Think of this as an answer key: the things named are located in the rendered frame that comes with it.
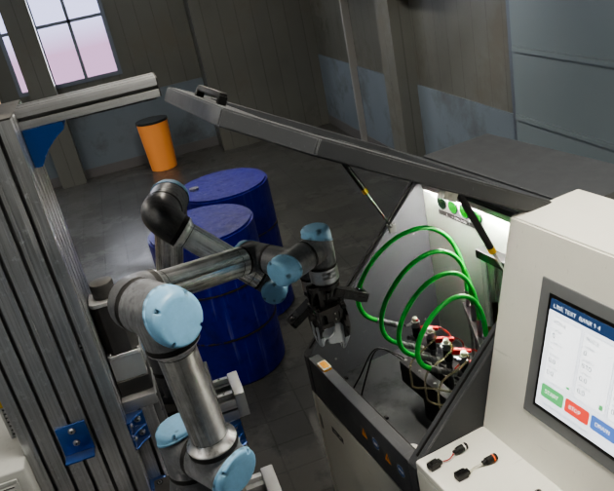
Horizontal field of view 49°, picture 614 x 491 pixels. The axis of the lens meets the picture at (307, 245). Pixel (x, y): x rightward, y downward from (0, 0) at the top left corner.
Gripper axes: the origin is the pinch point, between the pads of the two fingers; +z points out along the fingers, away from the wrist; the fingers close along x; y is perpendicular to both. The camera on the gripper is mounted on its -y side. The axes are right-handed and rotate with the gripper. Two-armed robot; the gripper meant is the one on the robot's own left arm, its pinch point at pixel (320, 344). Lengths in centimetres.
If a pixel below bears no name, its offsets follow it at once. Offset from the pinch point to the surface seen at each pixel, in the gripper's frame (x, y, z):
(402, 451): -49, -1, 9
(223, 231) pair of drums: 153, 15, 13
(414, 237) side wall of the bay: 9, 46, -19
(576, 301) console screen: -81, 31, -38
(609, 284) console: -88, 33, -45
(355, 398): -21.1, -0.1, 9.4
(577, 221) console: -71, 42, -51
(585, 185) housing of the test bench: -48, 67, -46
